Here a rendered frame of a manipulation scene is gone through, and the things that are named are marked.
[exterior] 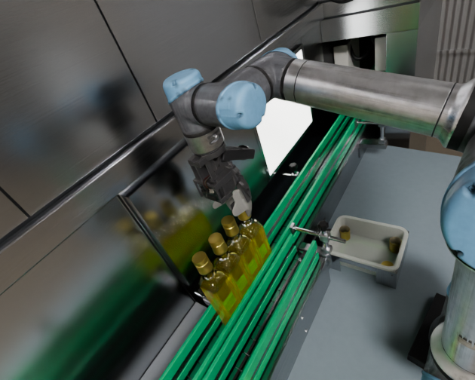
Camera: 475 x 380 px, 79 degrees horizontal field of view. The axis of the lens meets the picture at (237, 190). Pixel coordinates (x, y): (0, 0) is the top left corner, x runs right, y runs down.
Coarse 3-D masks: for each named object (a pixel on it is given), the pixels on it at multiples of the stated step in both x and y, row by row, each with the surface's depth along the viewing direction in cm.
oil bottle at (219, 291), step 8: (216, 272) 69; (200, 280) 69; (208, 280) 67; (216, 280) 67; (224, 280) 69; (208, 288) 67; (216, 288) 67; (224, 288) 69; (232, 288) 72; (208, 296) 71; (216, 296) 68; (224, 296) 70; (232, 296) 73; (216, 304) 71; (224, 304) 70; (232, 304) 73; (216, 312) 77; (224, 312) 73; (232, 312) 74; (224, 320) 78
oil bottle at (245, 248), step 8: (240, 240) 74; (248, 240) 75; (232, 248) 74; (240, 248) 73; (248, 248) 75; (248, 256) 76; (256, 256) 80; (248, 264) 77; (256, 264) 80; (248, 272) 78; (256, 272) 81
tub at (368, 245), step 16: (336, 224) 101; (352, 224) 102; (368, 224) 98; (384, 224) 95; (352, 240) 103; (368, 240) 101; (384, 240) 98; (352, 256) 90; (368, 256) 96; (384, 256) 94; (400, 256) 85
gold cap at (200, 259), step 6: (198, 252) 65; (192, 258) 65; (198, 258) 64; (204, 258) 64; (198, 264) 63; (204, 264) 64; (210, 264) 66; (198, 270) 65; (204, 270) 65; (210, 270) 66
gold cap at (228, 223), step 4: (224, 216) 72; (228, 216) 72; (232, 216) 71; (224, 220) 71; (228, 220) 71; (232, 220) 70; (224, 224) 70; (228, 224) 70; (232, 224) 70; (236, 224) 72; (224, 228) 71; (228, 228) 71; (232, 228) 71; (236, 228) 72; (228, 232) 71; (232, 232) 71; (236, 232) 72; (228, 236) 72; (232, 236) 72
